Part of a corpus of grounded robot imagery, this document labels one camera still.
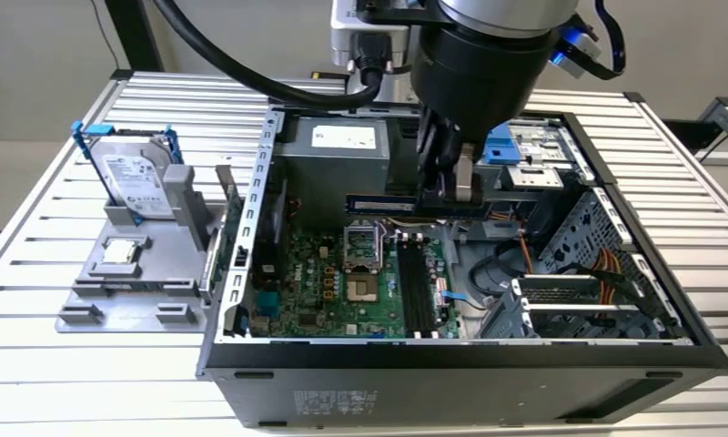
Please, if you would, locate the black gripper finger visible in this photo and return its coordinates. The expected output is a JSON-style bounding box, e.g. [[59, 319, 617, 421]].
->
[[415, 110, 465, 216], [451, 142, 489, 219]]

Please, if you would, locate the RAM stick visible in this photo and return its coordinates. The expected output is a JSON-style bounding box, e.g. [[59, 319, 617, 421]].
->
[[345, 192, 491, 220], [76, 281, 195, 293]]

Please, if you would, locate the silver drive bay cage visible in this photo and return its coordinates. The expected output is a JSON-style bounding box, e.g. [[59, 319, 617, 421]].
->
[[473, 116, 585, 238]]

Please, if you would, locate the grey power supply unit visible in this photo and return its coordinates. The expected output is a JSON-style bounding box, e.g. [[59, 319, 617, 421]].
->
[[273, 116, 394, 229]]

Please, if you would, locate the metal socket cover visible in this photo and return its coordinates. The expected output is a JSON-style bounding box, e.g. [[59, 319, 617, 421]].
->
[[343, 218, 385, 274]]

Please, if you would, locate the silver disk bay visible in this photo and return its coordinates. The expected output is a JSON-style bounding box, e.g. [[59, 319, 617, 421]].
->
[[479, 272, 669, 340]]

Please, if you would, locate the CPU socket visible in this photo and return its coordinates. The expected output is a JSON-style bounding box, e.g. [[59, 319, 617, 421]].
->
[[345, 271, 383, 305]]

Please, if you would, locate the green motherboard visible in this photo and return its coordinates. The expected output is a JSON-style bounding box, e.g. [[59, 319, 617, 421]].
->
[[249, 227, 463, 340]]

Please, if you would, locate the green graphics card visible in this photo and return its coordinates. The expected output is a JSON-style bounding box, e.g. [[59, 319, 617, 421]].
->
[[198, 163, 249, 307]]

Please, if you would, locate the blue expansion slot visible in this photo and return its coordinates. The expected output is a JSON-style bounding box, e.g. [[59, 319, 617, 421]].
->
[[254, 291, 282, 319]]

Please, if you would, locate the black open PC case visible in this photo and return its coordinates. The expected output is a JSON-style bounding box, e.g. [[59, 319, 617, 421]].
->
[[194, 93, 728, 429]]

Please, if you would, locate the grey parts rack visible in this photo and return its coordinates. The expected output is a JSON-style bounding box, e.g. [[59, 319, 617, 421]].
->
[[54, 163, 230, 336]]

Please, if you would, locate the hard disk in blue carrier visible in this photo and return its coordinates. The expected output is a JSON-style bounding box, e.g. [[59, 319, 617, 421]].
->
[[70, 120, 187, 228]]

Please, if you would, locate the silver CPU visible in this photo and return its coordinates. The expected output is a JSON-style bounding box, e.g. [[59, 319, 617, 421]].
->
[[100, 240, 142, 266]]

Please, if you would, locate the blue plastic drive bracket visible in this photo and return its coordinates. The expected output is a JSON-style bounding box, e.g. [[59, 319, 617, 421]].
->
[[483, 130, 518, 166]]

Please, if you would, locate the thin orange wire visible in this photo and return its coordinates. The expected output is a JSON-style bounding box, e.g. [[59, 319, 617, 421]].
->
[[518, 229, 534, 275]]

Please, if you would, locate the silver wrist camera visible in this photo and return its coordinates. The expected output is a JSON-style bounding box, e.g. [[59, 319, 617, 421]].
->
[[549, 22, 606, 79]]

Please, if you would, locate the black looped wire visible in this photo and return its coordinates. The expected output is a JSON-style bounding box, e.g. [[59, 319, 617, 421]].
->
[[469, 254, 519, 311]]

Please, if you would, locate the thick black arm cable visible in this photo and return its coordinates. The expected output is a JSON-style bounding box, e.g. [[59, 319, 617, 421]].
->
[[151, 0, 398, 111]]

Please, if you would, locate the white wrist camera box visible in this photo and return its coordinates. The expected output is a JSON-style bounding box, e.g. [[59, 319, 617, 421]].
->
[[330, 0, 415, 76]]

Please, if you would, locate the thin black camera cable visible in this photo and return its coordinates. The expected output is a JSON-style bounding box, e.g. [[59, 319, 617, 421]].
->
[[593, 0, 628, 79]]

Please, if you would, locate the orange yellow wire bundle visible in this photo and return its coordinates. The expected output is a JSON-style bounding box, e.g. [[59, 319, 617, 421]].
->
[[593, 248, 626, 307]]

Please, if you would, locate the black frame post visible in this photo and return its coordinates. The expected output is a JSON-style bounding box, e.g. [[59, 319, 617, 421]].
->
[[106, 0, 166, 74]]

